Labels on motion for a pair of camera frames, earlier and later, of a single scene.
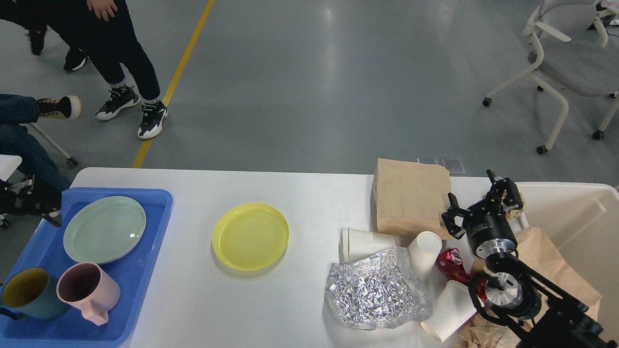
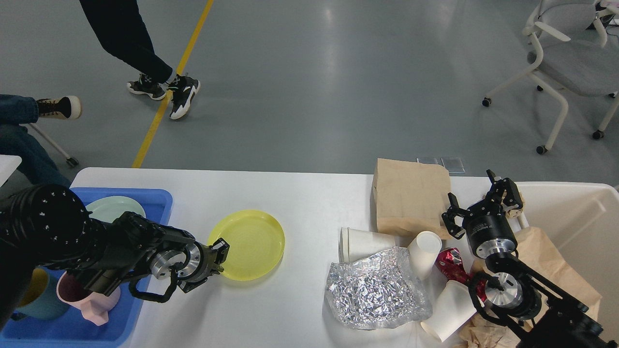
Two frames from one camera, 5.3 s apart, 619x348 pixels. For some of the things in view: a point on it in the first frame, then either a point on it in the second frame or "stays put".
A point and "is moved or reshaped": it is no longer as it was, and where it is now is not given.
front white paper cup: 455,306 stays put
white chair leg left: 70,161 stays put
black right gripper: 491,234 stays put
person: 104,28 → 121,28
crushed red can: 449,261 stays put
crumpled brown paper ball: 514,212 stays put
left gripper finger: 31,195 → 192,263
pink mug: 87,286 stays put
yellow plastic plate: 250,237 is moved or reshaped
